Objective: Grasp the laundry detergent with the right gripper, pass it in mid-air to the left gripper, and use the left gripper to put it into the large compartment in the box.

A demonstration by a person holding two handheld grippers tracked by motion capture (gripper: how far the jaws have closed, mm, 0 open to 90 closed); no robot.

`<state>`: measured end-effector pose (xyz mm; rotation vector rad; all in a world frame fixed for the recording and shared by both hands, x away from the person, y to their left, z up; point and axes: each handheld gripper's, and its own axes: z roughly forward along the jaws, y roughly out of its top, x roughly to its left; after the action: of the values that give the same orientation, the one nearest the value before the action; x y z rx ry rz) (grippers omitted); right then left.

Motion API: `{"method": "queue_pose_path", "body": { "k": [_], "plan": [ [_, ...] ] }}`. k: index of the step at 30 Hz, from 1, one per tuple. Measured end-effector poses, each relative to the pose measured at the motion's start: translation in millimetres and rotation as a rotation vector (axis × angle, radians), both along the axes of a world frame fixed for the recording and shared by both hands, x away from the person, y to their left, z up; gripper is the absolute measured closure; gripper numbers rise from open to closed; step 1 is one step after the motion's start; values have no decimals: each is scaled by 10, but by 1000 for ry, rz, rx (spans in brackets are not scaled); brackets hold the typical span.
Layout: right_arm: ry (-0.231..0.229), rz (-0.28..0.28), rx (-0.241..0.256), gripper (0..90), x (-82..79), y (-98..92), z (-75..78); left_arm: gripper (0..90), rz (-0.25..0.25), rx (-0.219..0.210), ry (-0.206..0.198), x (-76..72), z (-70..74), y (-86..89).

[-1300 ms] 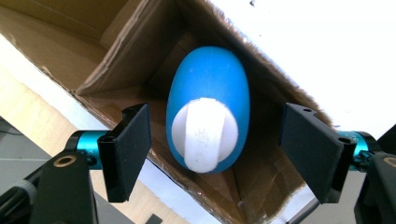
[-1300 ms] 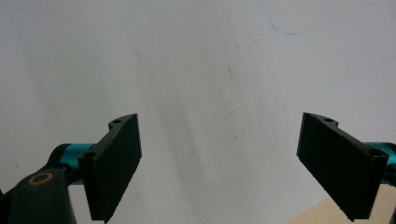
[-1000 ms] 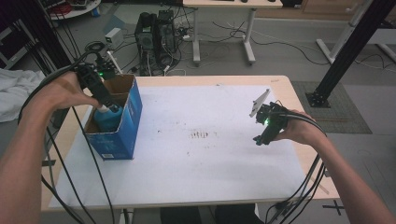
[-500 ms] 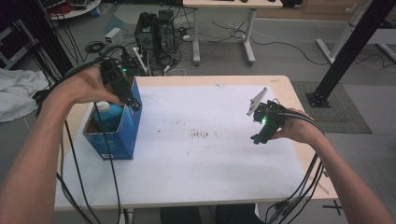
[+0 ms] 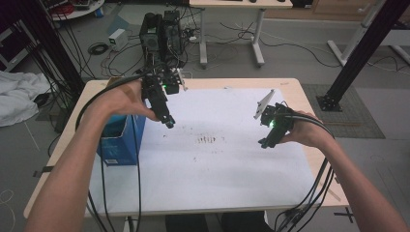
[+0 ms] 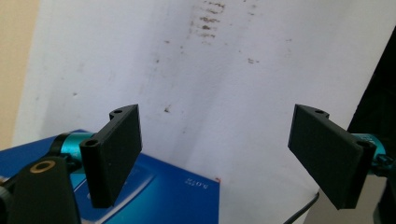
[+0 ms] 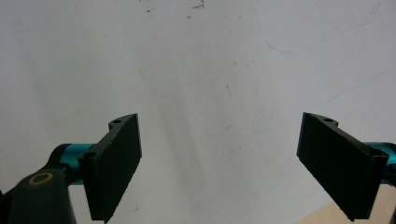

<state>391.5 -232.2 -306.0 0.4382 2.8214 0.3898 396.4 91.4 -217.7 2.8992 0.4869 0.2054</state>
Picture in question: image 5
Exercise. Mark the dark equipment rack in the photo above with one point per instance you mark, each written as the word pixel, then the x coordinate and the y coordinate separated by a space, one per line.
pixel 13 48

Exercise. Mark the person's right hand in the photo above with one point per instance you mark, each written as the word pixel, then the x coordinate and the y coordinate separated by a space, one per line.
pixel 309 130

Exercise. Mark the wooden desk with white legs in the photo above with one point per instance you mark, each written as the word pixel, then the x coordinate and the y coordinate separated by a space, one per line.
pixel 257 42

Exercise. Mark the black computer tower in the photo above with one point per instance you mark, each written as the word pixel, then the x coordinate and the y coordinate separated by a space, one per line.
pixel 151 38
pixel 173 32

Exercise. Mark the round white table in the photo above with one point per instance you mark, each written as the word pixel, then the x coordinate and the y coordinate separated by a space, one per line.
pixel 80 11

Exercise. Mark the person's left hand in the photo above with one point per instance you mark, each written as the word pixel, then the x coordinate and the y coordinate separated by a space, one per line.
pixel 122 100

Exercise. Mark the grey floor mat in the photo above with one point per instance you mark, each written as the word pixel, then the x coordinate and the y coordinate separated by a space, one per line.
pixel 357 119

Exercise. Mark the white metal stand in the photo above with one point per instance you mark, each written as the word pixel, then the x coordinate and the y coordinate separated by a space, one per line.
pixel 351 42

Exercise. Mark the crumpled white cloth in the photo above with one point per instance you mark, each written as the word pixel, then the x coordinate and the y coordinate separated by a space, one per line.
pixel 19 96

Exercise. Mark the black metal post with base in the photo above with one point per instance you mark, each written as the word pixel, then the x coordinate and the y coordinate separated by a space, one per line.
pixel 364 51

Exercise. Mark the light wooden table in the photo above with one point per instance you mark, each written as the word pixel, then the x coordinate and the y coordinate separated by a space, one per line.
pixel 296 96

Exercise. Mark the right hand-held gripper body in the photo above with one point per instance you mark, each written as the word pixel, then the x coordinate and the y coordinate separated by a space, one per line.
pixel 278 117

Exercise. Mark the white table mat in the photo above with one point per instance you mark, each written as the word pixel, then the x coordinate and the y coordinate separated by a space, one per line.
pixel 209 180

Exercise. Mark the blue cardboard box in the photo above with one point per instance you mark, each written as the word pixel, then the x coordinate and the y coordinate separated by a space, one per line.
pixel 121 150

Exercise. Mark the small white box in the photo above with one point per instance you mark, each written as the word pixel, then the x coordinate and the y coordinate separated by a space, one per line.
pixel 117 39

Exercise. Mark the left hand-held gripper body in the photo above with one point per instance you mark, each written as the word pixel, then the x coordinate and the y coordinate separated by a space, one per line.
pixel 161 82

